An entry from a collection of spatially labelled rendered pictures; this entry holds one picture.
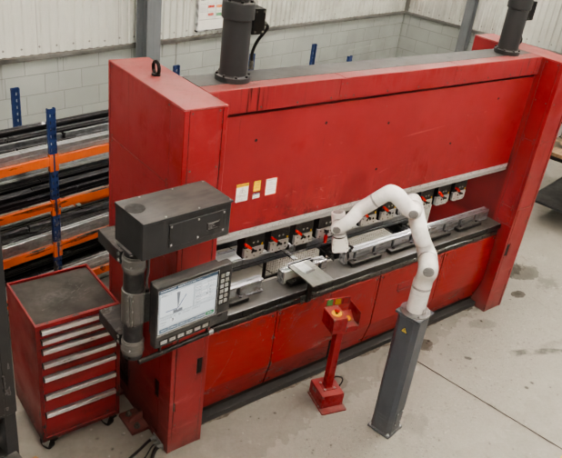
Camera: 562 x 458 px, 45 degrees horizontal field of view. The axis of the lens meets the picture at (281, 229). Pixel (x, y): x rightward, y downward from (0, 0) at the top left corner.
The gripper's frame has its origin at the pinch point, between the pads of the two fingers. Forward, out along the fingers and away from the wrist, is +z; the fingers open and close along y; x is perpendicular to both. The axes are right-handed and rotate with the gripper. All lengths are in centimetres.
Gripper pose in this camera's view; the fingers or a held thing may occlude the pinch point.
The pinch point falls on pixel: (340, 258)
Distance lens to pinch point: 418.0
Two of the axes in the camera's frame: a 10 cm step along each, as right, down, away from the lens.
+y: 9.9, -1.0, 0.4
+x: -0.7, -4.2, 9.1
